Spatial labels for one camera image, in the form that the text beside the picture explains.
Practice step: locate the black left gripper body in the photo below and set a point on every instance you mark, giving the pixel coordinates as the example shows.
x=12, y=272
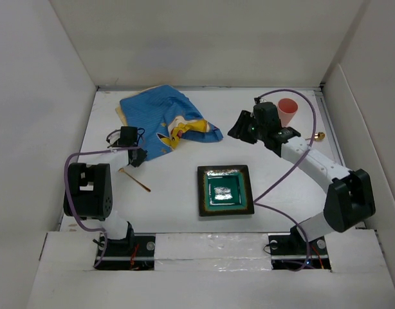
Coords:
x=140, y=157

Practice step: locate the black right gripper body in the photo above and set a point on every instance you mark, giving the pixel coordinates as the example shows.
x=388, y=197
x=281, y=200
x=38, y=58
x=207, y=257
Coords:
x=261, y=130

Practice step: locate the blue pikachu cloth napkin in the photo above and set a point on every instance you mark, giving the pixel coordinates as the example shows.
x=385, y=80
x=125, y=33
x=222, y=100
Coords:
x=168, y=117

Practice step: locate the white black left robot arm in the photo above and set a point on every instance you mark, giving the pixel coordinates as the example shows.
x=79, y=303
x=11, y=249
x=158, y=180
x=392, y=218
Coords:
x=89, y=185

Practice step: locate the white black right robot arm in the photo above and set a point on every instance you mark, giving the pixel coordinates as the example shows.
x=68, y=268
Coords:
x=349, y=196

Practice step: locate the pink plastic cup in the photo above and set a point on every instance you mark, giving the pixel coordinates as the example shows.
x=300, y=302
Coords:
x=287, y=108

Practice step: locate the gold fork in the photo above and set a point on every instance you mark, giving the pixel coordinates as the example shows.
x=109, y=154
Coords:
x=123, y=171

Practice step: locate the gold spoon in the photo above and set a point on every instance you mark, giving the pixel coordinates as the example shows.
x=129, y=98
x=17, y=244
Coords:
x=318, y=137

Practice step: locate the square green black plate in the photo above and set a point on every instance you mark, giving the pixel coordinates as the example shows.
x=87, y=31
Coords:
x=224, y=190

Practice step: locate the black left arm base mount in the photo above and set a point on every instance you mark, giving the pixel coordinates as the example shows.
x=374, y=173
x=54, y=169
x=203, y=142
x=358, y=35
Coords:
x=135, y=252

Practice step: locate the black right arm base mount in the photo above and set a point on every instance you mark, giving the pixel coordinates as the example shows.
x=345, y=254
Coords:
x=288, y=251

